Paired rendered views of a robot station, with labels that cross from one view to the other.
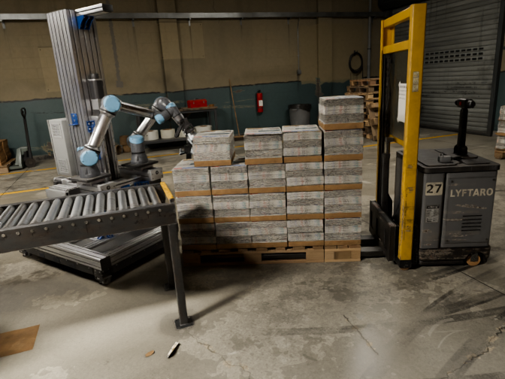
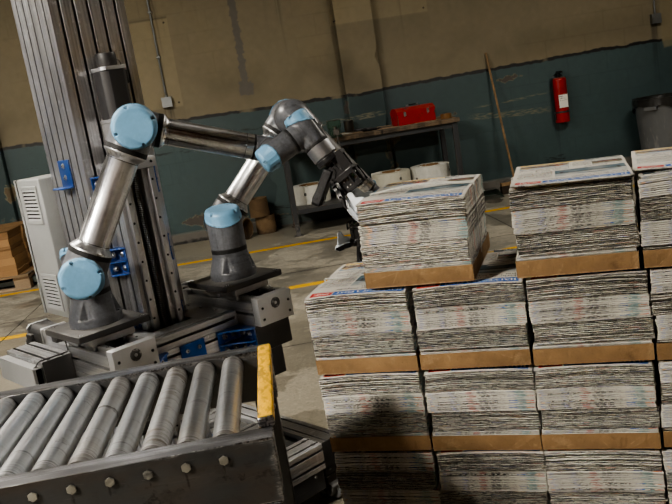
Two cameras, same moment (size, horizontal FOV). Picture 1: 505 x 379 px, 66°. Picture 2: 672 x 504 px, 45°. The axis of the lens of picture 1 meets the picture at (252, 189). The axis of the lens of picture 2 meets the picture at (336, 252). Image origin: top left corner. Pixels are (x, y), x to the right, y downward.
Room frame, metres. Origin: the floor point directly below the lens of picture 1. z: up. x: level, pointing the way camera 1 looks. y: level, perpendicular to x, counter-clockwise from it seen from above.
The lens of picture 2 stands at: (0.91, -0.04, 1.36)
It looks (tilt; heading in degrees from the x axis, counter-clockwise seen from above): 11 degrees down; 15
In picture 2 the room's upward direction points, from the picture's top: 9 degrees counter-clockwise
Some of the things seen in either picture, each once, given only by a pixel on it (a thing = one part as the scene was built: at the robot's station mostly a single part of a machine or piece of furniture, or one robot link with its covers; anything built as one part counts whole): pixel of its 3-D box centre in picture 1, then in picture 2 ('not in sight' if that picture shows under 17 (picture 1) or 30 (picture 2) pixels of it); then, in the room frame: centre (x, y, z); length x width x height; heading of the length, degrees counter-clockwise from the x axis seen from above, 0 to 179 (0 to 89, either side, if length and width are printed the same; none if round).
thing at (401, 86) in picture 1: (400, 95); not in sight; (2.98, -1.16, 1.28); 0.57 x 0.01 x 0.65; 176
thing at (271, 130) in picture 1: (262, 131); (569, 170); (3.03, -0.11, 1.06); 0.37 x 0.29 x 0.01; 177
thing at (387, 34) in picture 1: (384, 129); not in sight; (3.31, -1.16, 0.97); 0.09 x 0.09 x 1.75; 86
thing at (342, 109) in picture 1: (339, 178); not in sight; (3.01, -0.71, 0.65); 0.39 x 0.30 x 1.29; 176
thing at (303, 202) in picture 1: (251, 208); (544, 405); (3.06, 0.02, 0.42); 1.17 x 0.39 x 0.83; 86
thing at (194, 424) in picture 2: (143, 199); (197, 407); (2.32, 0.68, 0.77); 0.47 x 0.05 x 0.05; 19
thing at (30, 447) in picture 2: (88, 207); (37, 436); (2.22, 0.99, 0.77); 0.47 x 0.05 x 0.05; 19
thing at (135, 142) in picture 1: (137, 143); (224, 226); (3.32, 0.97, 0.98); 0.13 x 0.12 x 0.14; 26
